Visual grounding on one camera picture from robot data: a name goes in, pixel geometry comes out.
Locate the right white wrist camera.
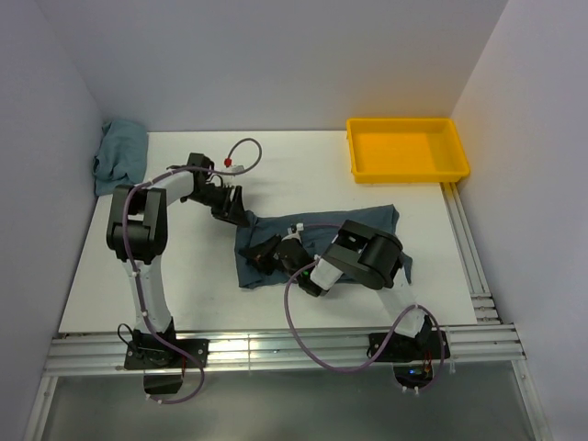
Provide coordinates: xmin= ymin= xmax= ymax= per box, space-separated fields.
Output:
xmin=283 ymin=222 xmax=304 ymax=243

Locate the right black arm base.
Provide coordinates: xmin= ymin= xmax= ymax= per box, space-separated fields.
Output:
xmin=376 ymin=329 xmax=451 ymax=390

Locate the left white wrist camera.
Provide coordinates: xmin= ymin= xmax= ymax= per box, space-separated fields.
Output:
xmin=223 ymin=157 xmax=245 ymax=176

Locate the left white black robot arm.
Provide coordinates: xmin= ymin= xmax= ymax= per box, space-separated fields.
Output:
xmin=106 ymin=153 xmax=249 ymax=367

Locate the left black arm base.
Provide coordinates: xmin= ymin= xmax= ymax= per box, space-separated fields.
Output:
xmin=123 ymin=347 xmax=198 ymax=397

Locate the aluminium front rail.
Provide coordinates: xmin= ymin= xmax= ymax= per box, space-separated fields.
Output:
xmin=42 ymin=324 xmax=526 ymax=377

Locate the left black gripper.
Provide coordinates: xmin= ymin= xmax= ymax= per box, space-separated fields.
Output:
xmin=187 ymin=184 xmax=250 ymax=227

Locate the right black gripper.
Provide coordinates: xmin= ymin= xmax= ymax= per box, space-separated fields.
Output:
xmin=240 ymin=233 xmax=302 ymax=281

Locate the yellow plastic tray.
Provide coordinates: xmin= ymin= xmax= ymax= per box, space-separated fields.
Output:
xmin=346 ymin=118 xmax=470 ymax=184

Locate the dark teal t-shirt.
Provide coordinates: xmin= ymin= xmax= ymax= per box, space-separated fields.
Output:
xmin=234 ymin=205 xmax=400 ymax=289

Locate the light blue crumpled t-shirt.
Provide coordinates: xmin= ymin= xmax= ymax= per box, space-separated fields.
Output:
xmin=93 ymin=119 xmax=148 ymax=197

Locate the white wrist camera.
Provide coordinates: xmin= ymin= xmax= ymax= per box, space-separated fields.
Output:
xmin=223 ymin=157 xmax=245 ymax=176
xmin=283 ymin=222 xmax=304 ymax=243

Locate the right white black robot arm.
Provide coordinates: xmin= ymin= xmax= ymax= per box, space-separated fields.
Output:
xmin=234 ymin=208 xmax=413 ymax=298

